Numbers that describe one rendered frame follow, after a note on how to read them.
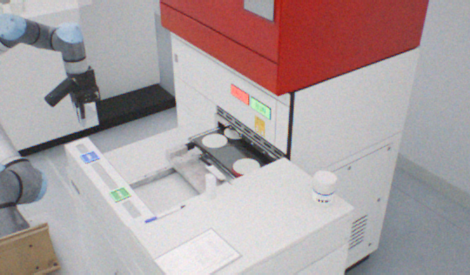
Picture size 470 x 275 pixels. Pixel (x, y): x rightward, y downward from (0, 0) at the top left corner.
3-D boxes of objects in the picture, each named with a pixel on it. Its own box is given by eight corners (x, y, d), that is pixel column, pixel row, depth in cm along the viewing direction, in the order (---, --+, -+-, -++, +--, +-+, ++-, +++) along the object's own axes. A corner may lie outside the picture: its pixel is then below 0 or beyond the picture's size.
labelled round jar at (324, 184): (322, 191, 165) (325, 167, 160) (338, 202, 160) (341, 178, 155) (306, 198, 162) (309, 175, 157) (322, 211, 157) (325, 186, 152)
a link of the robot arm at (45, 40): (18, 17, 156) (46, 23, 153) (43, 25, 167) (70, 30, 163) (14, 42, 157) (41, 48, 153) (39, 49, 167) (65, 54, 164)
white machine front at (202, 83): (180, 101, 246) (174, 23, 224) (288, 185, 191) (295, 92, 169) (174, 103, 245) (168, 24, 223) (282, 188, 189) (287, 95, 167)
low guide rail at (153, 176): (225, 148, 212) (225, 142, 210) (229, 150, 210) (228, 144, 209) (116, 192, 187) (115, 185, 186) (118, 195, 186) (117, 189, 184)
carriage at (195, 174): (183, 153, 203) (182, 147, 202) (235, 201, 178) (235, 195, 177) (165, 160, 199) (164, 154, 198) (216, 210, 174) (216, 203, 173)
